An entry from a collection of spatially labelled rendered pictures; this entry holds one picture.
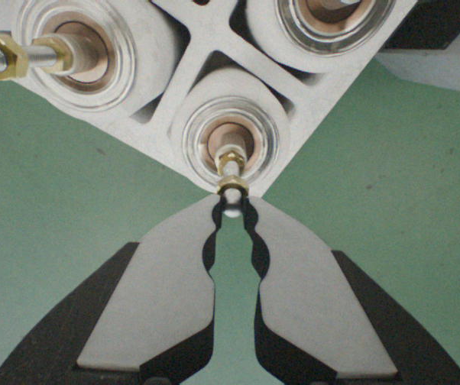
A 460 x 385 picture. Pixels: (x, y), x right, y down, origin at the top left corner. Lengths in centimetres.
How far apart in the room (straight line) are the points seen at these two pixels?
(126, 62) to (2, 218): 54
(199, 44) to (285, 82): 8
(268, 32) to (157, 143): 16
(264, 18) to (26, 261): 67
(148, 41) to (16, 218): 53
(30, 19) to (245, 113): 15
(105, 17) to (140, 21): 2
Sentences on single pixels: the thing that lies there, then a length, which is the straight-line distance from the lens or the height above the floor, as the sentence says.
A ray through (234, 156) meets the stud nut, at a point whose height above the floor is 29.
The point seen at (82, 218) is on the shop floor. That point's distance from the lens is 62.
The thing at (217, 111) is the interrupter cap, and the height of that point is 25.
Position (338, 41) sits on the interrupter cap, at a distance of 22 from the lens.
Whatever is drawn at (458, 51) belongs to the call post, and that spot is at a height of 18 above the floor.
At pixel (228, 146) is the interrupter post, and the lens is 19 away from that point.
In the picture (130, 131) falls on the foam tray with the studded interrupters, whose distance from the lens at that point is 31.
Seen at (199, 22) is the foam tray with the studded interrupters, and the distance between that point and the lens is 28.
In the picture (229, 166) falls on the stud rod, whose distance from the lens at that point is 17.
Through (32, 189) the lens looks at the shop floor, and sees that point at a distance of 63.
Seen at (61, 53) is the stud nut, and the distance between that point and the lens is 19.
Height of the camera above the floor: 46
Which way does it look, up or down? 62 degrees down
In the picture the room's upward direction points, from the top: 180 degrees clockwise
